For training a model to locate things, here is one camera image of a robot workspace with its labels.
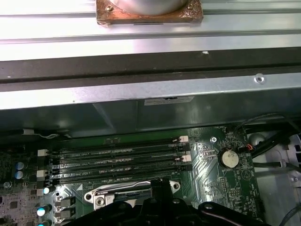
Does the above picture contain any silver coin battery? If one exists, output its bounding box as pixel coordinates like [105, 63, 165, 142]
[218, 148, 239, 168]

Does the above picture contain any small black wire plug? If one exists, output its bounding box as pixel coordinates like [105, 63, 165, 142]
[238, 145, 254, 154]

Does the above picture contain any black PC case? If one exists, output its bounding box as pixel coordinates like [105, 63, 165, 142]
[0, 50, 301, 226]

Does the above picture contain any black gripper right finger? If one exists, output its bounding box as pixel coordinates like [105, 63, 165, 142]
[160, 179, 268, 226]

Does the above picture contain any green motherboard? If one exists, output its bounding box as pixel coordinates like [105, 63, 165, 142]
[0, 126, 265, 226]

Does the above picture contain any grey round plastic cap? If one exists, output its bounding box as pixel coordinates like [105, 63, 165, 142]
[246, 132, 265, 148]

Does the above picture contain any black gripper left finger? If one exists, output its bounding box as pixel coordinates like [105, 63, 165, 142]
[81, 179, 161, 226]

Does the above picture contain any metal socket cover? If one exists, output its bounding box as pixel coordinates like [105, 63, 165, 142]
[93, 180, 182, 212]

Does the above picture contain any small white black sticker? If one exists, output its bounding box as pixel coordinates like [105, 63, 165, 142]
[143, 96, 196, 106]

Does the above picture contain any thick black cable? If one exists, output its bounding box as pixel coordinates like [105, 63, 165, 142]
[244, 117, 301, 160]

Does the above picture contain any thin metal locking lever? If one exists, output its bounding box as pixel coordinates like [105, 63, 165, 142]
[84, 180, 152, 202]

